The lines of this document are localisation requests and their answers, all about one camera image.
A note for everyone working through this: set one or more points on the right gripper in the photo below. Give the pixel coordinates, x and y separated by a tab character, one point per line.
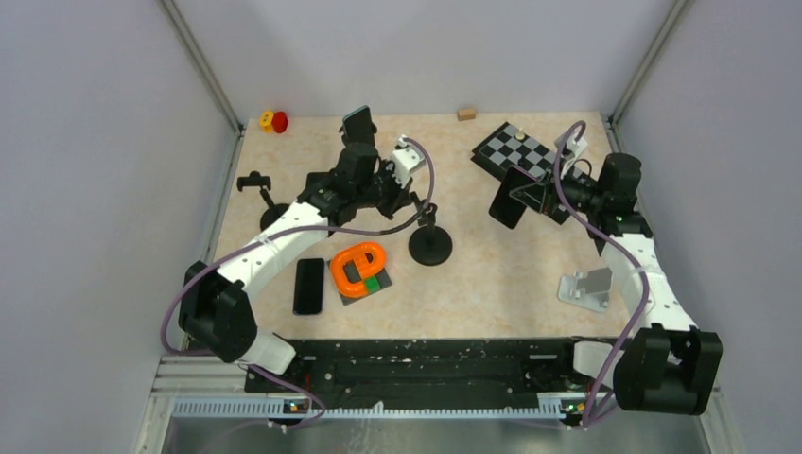
545	192

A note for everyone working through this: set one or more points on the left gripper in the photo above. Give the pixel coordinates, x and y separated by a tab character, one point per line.
400	195

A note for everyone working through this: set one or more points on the black phone with purple edge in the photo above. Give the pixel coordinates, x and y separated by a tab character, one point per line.
508	206

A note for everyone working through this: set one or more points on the black phone stand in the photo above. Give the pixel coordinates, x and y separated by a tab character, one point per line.
274	210
362	137
430	245

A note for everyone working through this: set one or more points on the teal edged black phone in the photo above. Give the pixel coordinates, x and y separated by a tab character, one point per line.
360	117

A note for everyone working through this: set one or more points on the white plastic phone holder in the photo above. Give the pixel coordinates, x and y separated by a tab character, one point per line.
589	290

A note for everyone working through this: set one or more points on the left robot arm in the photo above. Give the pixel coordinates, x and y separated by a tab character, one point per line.
216	302

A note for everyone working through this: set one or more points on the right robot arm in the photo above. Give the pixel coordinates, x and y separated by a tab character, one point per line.
662	362

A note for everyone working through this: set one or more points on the black phone lower left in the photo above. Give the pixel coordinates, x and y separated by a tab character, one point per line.
308	288

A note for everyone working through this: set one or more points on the black grey chessboard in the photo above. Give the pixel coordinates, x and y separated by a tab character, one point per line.
501	150

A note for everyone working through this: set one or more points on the green building brick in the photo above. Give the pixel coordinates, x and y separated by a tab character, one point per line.
372	285

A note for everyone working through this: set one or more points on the small wooden block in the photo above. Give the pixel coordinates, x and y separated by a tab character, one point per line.
466	114

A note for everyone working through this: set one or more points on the red toy block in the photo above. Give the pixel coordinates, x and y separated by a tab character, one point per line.
279	122

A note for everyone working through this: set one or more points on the yellow toy block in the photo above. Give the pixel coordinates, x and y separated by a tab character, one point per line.
265	121

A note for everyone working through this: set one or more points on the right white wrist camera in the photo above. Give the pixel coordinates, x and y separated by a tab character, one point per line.
572	149

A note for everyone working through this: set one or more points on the orange plastic ring toy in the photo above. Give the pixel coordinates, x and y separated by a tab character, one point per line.
369	257

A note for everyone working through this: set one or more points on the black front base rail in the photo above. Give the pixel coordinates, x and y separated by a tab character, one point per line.
418	374

